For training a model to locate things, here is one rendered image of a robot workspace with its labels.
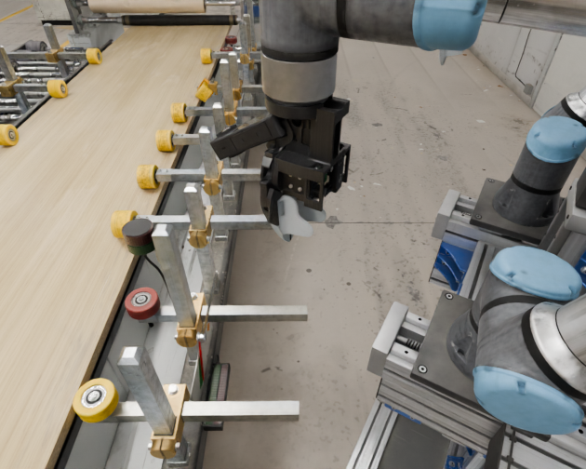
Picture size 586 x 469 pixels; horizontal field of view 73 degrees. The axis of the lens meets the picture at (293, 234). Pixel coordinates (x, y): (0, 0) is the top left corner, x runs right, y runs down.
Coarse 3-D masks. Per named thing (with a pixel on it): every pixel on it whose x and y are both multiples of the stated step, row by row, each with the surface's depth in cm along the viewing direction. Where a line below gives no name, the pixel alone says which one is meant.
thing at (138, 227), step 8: (128, 224) 79; (136, 224) 79; (144, 224) 79; (128, 232) 77; (136, 232) 77; (144, 232) 77; (152, 240) 79; (144, 256) 83; (152, 264) 85; (160, 272) 86
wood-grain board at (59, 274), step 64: (128, 64) 229; (192, 64) 229; (64, 128) 169; (128, 128) 169; (0, 192) 134; (64, 192) 134; (128, 192) 134; (0, 256) 111; (64, 256) 111; (128, 256) 111; (0, 320) 95; (64, 320) 95; (0, 384) 83; (64, 384) 83; (0, 448) 74
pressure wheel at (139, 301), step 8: (144, 288) 102; (152, 288) 102; (128, 296) 100; (136, 296) 100; (144, 296) 100; (152, 296) 100; (128, 304) 98; (136, 304) 98; (144, 304) 98; (152, 304) 98; (128, 312) 98; (136, 312) 96; (144, 312) 97; (152, 312) 98
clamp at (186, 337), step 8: (200, 296) 104; (200, 304) 102; (200, 312) 101; (200, 320) 101; (184, 328) 97; (192, 328) 97; (200, 328) 101; (176, 336) 97; (184, 336) 96; (192, 336) 96; (184, 344) 98; (192, 344) 98
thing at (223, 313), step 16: (144, 320) 102; (160, 320) 103; (176, 320) 103; (208, 320) 103; (224, 320) 103; (240, 320) 103; (256, 320) 103; (272, 320) 103; (288, 320) 103; (304, 320) 103
